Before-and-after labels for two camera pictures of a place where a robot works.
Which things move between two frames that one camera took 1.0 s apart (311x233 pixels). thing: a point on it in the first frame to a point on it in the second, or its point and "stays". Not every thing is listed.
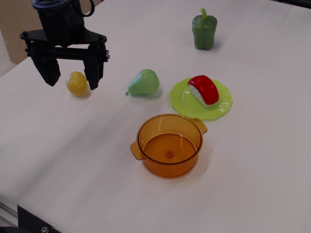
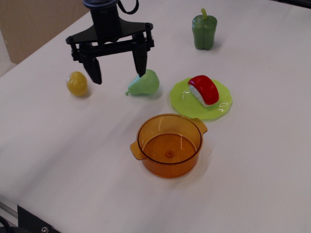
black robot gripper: x=63 y=36 to x=111 y=34
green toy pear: x=146 y=82 stays
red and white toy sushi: x=205 y=89 stays
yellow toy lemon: x=77 y=83 stays
